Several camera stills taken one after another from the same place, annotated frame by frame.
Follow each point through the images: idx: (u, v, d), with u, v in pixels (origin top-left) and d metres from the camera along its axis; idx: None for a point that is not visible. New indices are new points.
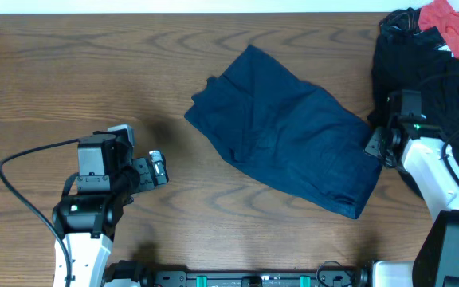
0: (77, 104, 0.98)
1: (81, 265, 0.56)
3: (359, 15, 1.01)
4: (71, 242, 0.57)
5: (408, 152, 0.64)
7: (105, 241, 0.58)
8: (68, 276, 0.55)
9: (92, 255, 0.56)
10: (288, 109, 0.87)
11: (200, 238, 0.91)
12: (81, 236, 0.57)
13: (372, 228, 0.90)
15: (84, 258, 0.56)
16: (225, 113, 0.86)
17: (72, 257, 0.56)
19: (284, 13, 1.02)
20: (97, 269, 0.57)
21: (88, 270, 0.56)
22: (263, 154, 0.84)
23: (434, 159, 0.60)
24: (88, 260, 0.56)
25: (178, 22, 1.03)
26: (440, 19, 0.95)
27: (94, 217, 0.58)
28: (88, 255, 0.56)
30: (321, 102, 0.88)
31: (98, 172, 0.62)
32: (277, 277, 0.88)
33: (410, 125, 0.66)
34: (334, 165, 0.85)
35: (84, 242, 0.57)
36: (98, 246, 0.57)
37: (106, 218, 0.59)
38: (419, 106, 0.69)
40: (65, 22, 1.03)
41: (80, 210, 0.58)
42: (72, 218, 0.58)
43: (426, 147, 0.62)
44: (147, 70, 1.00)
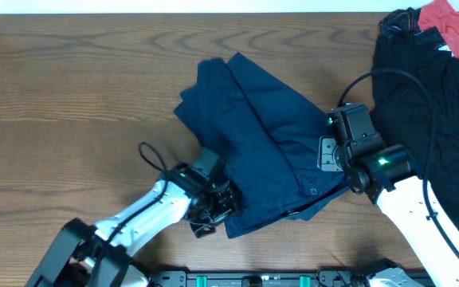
0: (77, 103, 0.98)
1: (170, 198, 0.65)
3: (358, 16, 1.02)
4: (174, 186, 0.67)
5: (382, 202, 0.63)
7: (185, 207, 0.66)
8: (157, 198, 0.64)
9: (180, 200, 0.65)
10: (279, 120, 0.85)
11: (201, 238, 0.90)
12: (174, 194, 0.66)
13: (371, 228, 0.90)
15: (174, 198, 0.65)
16: (221, 119, 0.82)
17: (166, 191, 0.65)
19: (284, 13, 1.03)
20: (173, 213, 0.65)
21: (172, 206, 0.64)
22: (255, 161, 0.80)
23: (417, 216, 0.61)
24: (175, 201, 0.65)
25: (177, 22, 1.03)
26: (440, 18, 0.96)
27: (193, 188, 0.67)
28: (177, 197, 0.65)
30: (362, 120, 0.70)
31: (205, 171, 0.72)
32: (277, 277, 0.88)
33: (375, 162, 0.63)
34: (315, 175, 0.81)
35: (178, 194, 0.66)
36: (183, 201, 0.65)
37: (192, 201, 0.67)
38: (363, 127, 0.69)
40: (66, 22, 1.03)
41: (185, 179, 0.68)
42: (179, 181, 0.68)
43: (398, 194, 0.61)
44: (148, 69, 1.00)
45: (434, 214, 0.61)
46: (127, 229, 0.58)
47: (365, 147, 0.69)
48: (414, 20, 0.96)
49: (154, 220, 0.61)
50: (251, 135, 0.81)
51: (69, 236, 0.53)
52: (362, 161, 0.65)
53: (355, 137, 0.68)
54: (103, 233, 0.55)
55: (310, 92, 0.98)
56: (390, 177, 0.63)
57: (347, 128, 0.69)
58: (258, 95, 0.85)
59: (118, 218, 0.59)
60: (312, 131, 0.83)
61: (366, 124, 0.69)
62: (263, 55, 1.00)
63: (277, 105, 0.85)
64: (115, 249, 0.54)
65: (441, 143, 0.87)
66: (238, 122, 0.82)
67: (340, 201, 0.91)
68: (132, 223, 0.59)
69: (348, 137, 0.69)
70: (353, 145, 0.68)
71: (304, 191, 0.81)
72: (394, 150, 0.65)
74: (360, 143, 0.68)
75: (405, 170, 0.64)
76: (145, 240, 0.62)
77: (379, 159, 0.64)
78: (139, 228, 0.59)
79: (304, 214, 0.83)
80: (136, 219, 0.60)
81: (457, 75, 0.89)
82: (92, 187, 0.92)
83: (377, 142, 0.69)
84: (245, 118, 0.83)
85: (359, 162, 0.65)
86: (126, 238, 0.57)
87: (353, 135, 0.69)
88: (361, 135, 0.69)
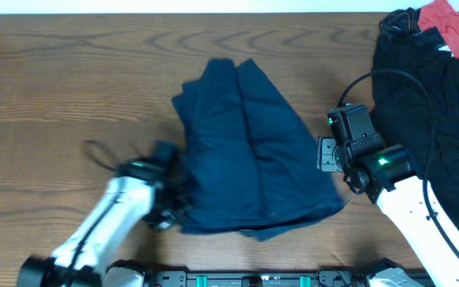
0: (77, 103, 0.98)
1: (126, 196, 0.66)
3: (358, 16, 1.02)
4: (130, 180, 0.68)
5: (382, 202, 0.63)
7: (150, 194, 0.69)
8: (114, 200, 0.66)
9: (137, 192, 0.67)
10: (266, 133, 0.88)
11: (200, 238, 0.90)
12: (136, 182, 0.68)
13: (371, 228, 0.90)
15: (131, 191, 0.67)
16: (213, 119, 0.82)
17: (122, 190, 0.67)
19: (284, 13, 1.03)
20: (136, 206, 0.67)
21: (131, 201, 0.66)
22: (229, 171, 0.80)
23: (417, 216, 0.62)
24: (133, 196, 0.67)
25: (177, 22, 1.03)
26: (440, 19, 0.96)
27: (154, 174, 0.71)
28: (135, 190, 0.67)
30: (363, 119, 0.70)
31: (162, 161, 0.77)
32: (276, 277, 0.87)
33: (374, 162, 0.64)
34: (284, 200, 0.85)
35: (138, 184, 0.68)
36: (145, 190, 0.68)
37: (155, 183, 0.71)
38: (364, 127, 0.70)
40: (66, 22, 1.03)
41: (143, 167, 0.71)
42: (137, 171, 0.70)
43: (398, 193, 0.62)
44: (147, 70, 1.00)
45: (434, 214, 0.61)
46: (89, 245, 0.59)
47: (365, 147, 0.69)
48: (414, 20, 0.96)
49: (115, 221, 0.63)
50: (237, 143, 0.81)
51: (29, 274, 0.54)
52: (360, 161, 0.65)
53: (355, 138, 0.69)
54: (64, 260, 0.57)
55: (310, 92, 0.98)
56: (390, 176, 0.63)
57: (347, 128, 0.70)
58: (256, 104, 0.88)
59: (76, 239, 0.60)
60: (296, 151, 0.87)
61: (366, 125, 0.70)
62: (263, 55, 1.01)
63: (269, 120, 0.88)
64: (80, 272, 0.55)
65: (441, 143, 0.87)
66: (230, 127, 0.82)
67: None
68: (93, 237, 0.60)
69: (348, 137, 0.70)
70: (353, 146, 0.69)
71: (265, 212, 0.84)
72: (393, 149, 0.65)
74: (360, 143, 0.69)
75: (405, 169, 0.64)
76: (114, 244, 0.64)
77: (379, 159, 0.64)
78: (101, 238, 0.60)
79: (268, 231, 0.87)
80: (98, 230, 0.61)
81: (456, 75, 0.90)
82: (92, 187, 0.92)
83: (378, 141, 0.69)
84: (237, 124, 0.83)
85: (358, 161, 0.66)
86: (90, 256, 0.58)
87: (353, 135, 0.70)
88: (362, 135, 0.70)
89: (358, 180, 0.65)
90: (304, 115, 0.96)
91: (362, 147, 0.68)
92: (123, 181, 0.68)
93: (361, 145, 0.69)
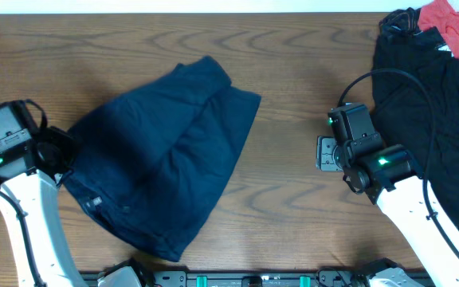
0: (77, 103, 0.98)
1: (28, 200, 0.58)
3: (358, 16, 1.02)
4: (7, 183, 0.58)
5: (382, 202, 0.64)
7: (44, 176, 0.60)
8: (18, 214, 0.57)
9: (36, 190, 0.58)
10: (196, 151, 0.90)
11: (201, 238, 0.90)
12: (17, 179, 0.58)
13: (371, 228, 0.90)
15: (29, 194, 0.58)
16: (170, 94, 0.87)
17: (17, 198, 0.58)
19: (284, 13, 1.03)
20: (46, 201, 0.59)
21: (37, 202, 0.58)
22: (163, 127, 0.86)
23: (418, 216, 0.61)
24: (34, 194, 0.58)
25: (177, 22, 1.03)
26: (440, 19, 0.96)
27: (22, 158, 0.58)
28: (32, 189, 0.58)
30: (363, 120, 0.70)
31: (14, 131, 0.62)
32: (276, 277, 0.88)
33: (374, 163, 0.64)
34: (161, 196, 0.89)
35: (22, 178, 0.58)
36: (37, 178, 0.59)
37: (37, 156, 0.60)
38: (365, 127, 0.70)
40: (66, 22, 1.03)
41: (5, 159, 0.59)
42: (3, 168, 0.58)
43: (398, 193, 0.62)
44: (148, 70, 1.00)
45: (434, 214, 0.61)
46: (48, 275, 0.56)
47: (365, 147, 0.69)
48: (414, 20, 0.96)
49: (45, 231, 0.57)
50: (166, 131, 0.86)
51: None
52: (361, 161, 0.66)
53: (355, 138, 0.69)
54: None
55: (310, 92, 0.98)
56: (390, 176, 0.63)
57: (347, 128, 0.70)
58: (209, 120, 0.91)
59: (26, 280, 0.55)
60: (198, 187, 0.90)
61: (366, 125, 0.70)
62: (263, 55, 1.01)
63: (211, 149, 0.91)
64: None
65: (441, 143, 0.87)
66: (179, 118, 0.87)
67: (340, 200, 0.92)
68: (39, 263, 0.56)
69: (349, 137, 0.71)
70: (354, 146, 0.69)
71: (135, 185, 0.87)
72: (394, 150, 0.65)
74: (360, 143, 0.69)
75: (406, 168, 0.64)
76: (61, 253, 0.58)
77: (379, 160, 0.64)
78: (53, 259, 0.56)
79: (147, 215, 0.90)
80: (37, 252, 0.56)
81: (456, 75, 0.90)
82: None
83: (378, 141, 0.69)
84: (181, 119, 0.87)
85: (359, 162, 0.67)
86: (56, 280, 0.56)
87: (353, 135, 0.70)
88: (362, 135, 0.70)
89: (359, 180, 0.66)
90: (304, 115, 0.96)
91: (362, 147, 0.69)
92: (5, 190, 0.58)
93: (361, 146, 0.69)
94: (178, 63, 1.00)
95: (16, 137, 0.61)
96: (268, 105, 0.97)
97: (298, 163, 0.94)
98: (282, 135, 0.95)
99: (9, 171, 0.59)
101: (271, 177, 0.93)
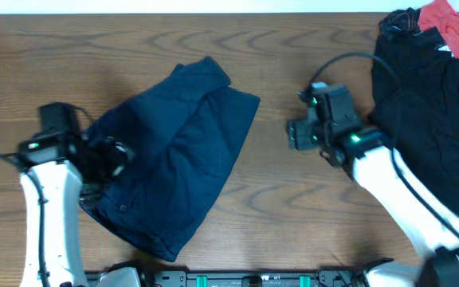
0: (77, 103, 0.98)
1: (50, 189, 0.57)
3: (358, 17, 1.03)
4: (37, 170, 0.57)
5: (358, 172, 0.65)
7: (70, 169, 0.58)
8: (41, 200, 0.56)
9: (60, 179, 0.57)
10: (194, 151, 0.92)
11: (201, 238, 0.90)
12: (46, 169, 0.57)
13: (370, 228, 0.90)
15: (54, 182, 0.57)
16: (170, 94, 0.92)
17: (41, 185, 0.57)
19: (284, 13, 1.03)
20: (70, 194, 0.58)
21: (60, 193, 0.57)
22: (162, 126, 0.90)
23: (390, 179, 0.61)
24: (57, 183, 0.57)
25: (177, 23, 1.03)
26: (440, 19, 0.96)
27: (55, 147, 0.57)
28: (56, 179, 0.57)
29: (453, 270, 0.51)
30: (346, 104, 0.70)
31: (56, 126, 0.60)
32: (276, 277, 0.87)
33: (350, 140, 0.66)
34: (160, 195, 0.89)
35: (51, 168, 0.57)
36: (64, 171, 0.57)
37: (68, 151, 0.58)
38: (346, 108, 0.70)
40: (66, 22, 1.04)
41: (39, 147, 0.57)
42: (35, 153, 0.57)
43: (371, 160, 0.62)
44: (148, 70, 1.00)
45: (402, 172, 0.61)
46: (52, 265, 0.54)
47: (347, 127, 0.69)
48: (414, 20, 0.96)
49: (60, 222, 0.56)
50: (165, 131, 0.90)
51: None
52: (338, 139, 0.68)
53: (335, 118, 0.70)
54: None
55: None
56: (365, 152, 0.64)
57: (329, 111, 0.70)
58: (204, 121, 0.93)
59: (33, 265, 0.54)
60: (196, 187, 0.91)
61: (347, 106, 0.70)
62: (263, 55, 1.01)
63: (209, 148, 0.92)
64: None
65: (441, 142, 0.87)
66: (178, 116, 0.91)
67: (340, 200, 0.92)
68: (49, 252, 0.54)
69: (329, 117, 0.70)
70: (334, 126, 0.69)
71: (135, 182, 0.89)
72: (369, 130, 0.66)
74: (340, 124, 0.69)
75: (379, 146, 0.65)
76: (72, 245, 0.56)
77: (354, 138, 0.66)
78: (61, 250, 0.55)
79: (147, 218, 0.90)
80: (49, 241, 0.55)
81: (456, 75, 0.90)
82: None
83: (358, 122, 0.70)
84: (178, 119, 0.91)
85: (340, 142, 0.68)
86: (60, 271, 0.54)
87: (334, 115, 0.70)
88: (342, 116, 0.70)
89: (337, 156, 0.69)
90: (304, 115, 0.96)
91: (343, 127, 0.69)
92: (33, 174, 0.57)
93: (341, 126, 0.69)
94: (177, 62, 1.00)
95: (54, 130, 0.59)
96: (268, 105, 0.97)
97: (298, 163, 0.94)
98: (281, 135, 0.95)
99: (40, 157, 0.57)
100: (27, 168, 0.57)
101: (272, 177, 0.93)
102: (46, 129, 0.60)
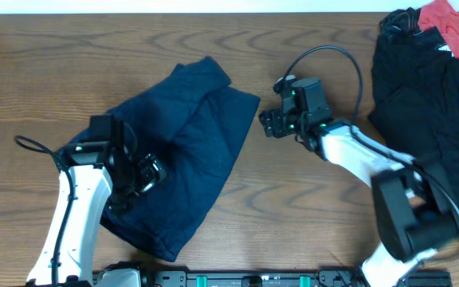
0: (77, 102, 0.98)
1: (82, 188, 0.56)
3: (357, 17, 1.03)
4: (75, 170, 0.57)
5: (327, 150, 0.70)
7: (107, 176, 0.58)
8: (71, 194, 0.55)
9: (95, 179, 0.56)
10: (193, 151, 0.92)
11: (200, 238, 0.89)
12: (84, 171, 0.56)
13: (371, 227, 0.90)
15: (87, 182, 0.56)
16: (170, 94, 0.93)
17: (75, 183, 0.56)
19: (284, 13, 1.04)
20: (100, 198, 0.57)
21: (92, 193, 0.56)
22: (161, 125, 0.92)
23: (348, 140, 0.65)
24: (89, 184, 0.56)
25: (177, 22, 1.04)
26: (440, 19, 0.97)
27: (97, 154, 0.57)
28: (90, 178, 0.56)
29: (395, 184, 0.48)
30: (319, 97, 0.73)
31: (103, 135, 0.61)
32: (277, 277, 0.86)
33: (320, 126, 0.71)
34: (160, 194, 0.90)
35: (88, 171, 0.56)
36: (100, 175, 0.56)
37: (108, 161, 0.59)
38: (320, 100, 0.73)
40: (66, 22, 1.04)
41: (84, 151, 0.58)
42: (77, 155, 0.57)
43: (337, 136, 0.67)
44: (148, 69, 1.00)
45: (358, 136, 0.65)
46: (64, 257, 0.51)
47: (319, 119, 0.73)
48: (414, 21, 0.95)
49: (84, 220, 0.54)
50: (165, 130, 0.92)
51: None
52: (309, 125, 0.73)
53: (311, 109, 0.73)
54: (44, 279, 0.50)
55: None
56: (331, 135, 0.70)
57: (305, 102, 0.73)
58: (204, 120, 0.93)
59: (47, 253, 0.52)
60: (196, 187, 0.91)
61: (321, 99, 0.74)
62: (263, 55, 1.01)
63: (209, 148, 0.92)
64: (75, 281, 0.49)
65: (441, 142, 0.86)
66: (177, 115, 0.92)
67: (340, 200, 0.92)
68: (66, 244, 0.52)
69: (305, 109, 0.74)
70: (308, 117, 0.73)
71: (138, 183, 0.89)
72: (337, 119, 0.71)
74: (315, 115, 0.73)
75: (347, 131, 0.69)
76: (88, 243, 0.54)
77: (324, 125, 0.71)
78: (77, 245, 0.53)
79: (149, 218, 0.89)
80: (68, 236, 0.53)
81: (456, 75, 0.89)
82: None
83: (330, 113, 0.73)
84: (177, 118, 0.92)
85: (315, 131, 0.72)
86: (72, 265, 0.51)
87: (309, 108, 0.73)
88: (316, 108, 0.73)
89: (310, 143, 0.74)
90: None
91: (316, 117, 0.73)
92: (72, 173, 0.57)
93: (315, 116, 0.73)
94: (178, 62, 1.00)
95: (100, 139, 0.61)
96: (268, 104, 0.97)
97: (298, 163, 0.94)
98: None
99: (81, 160, 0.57)
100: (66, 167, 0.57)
101: (272, 177, 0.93)
102: (92, 136, 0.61)
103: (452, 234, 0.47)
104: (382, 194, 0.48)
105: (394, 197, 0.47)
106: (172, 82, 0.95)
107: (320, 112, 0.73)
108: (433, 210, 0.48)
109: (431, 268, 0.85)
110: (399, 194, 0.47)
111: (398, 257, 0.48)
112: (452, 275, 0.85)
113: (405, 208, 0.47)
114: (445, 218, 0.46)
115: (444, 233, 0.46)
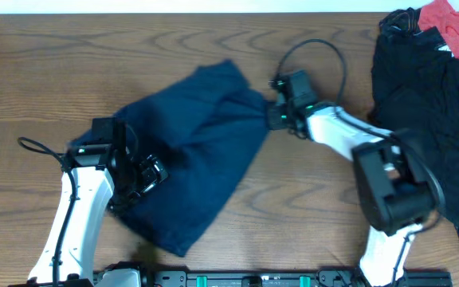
0: (77, 102, 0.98)
1: (84, 189, 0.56)
3: (357, 17, 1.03)
4: (76, 171, 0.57)
5: (314, 129, 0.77)
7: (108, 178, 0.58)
8: (72, 195, 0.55)
9: (96, 181, 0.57)
10: (207, 151, 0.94)
11: (201, 238, 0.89)
12: (86, 173, 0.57)
13: None
15: (88, 183, 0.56)
16: (189, 94, 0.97)
17: (77, 184, 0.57)
19: (283, 13, 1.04)
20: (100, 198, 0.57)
21: (93, 194, 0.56)
22: (178, 123, 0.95)
23: (331, 119, 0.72)
24: (92, 185, 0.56)
25: (177, 22, 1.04)
26: (441, 19, 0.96)
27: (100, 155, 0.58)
28: (92, 179, 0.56)
29: (376, 159, 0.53)
30: (304, 84, 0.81)
31: (105, 138, 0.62)
32: (277, 277, 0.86)
33: (305, 108, 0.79)
34: (176, 192, 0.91)
35: (90, 172, 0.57)
36: (101, 177, 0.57)
37: (111, 163, 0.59)
38: (306, 85, 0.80)
40: (66, 22, 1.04)
41: (87, 152, 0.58)
42: (80, 158, 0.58)
43: (321, 115, 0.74)
44: (147, 69, 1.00)
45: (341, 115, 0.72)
46: (66, 255, 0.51)
47: (305, 103, 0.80)
48: (414, 20, 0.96)
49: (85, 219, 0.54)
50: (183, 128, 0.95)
51: None
52: (296, 108, 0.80)
53: (296, 94, 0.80)
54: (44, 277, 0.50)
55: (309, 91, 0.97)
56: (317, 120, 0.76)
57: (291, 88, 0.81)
58: (224, 117, 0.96)
59: (49, 251, 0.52)
60: (209, 186, 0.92)
61: (307, 84, 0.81)
62: (263, 55, 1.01)
63: (223, 147, 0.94)
64: (75, 279, 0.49)
65: (441, 143, 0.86)
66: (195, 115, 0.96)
67: (340, 200, 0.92)
68: (67, 242, 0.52)
69: (292, 95, 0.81)
70: (296, 100, 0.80)
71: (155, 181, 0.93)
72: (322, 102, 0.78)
74: (300, 98, 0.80)
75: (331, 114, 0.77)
76: (88, 243, 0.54)
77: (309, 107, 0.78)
78: (77, 244, 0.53)
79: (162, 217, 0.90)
80: (69, 235, 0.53)
81: (457, 75, 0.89)
82: None
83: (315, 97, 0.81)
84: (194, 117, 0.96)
85: (301, 113, 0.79)
86: (72, 264, 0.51)
87: (295, 92, 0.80)
88: (301, 93, 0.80)
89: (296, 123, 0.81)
90: None
91: (303, 100, 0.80)
92: (74, 174, 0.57)
93: (301, 100, 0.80)
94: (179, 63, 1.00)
95: (103, 141, 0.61)
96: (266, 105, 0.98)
97: (298, 163, 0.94)
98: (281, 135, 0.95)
99: (84, 162, 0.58)
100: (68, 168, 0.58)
101: (272, 177, 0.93)
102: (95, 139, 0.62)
103: (425, 203, 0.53)
104: (362, 167, 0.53)
105: (375, 170, 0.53)
106: (190, 84, 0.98)
107: (305, 96, 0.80)
108: (409, 182, 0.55)
109: (429, 269, 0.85)
110: (377, 167, 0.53)
111: (378, 227, 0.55)
112: (451, 274, 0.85)
113: (383, 181, 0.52)
114: (418, 190, 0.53)
115: (418, 202, 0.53)
